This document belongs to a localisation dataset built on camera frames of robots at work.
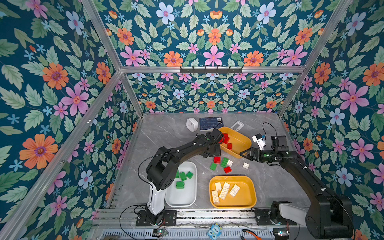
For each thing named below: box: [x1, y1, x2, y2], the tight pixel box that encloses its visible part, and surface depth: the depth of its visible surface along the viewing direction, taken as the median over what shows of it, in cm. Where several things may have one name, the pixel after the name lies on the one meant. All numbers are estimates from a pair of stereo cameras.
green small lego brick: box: [210, 162, 218, 171], surface depth 92 cm
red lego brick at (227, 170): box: [223, 166, 232, 174], surface depth 92 cm
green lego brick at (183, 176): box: [179, 171, 187, 182], surface depth 88 cm
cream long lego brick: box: [211, 190, 220, 204], surface depth 80 cm
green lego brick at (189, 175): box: [186, 171, 194, 180], surface depth 88 cm
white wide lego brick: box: [229, 184, 240, 198], surface depth 82 cm
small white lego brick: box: [215, 182, 222, 191], surface depth 84 cm
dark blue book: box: [199, 116, 224, 132], surface depth 116 cm
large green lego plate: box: [220, 157, 230, 168], surface depth 95 cm
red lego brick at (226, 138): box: [223, 134, 230, 144], surface depth 106 cm
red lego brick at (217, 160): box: [213, 156, 222, 164], surface depth 95 cm
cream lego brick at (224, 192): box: [219, 182, 231, 201], surface depth 82 cm
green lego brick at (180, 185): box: [176, 181, 185, 189], surface depth 85 cm
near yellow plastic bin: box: [209, 175, 257, 209], surface depth 82 cm
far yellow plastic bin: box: [218, 126, 252, 159], surface depth 104 cm
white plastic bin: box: [162, 161, 197, 208], surface depth 84 cm
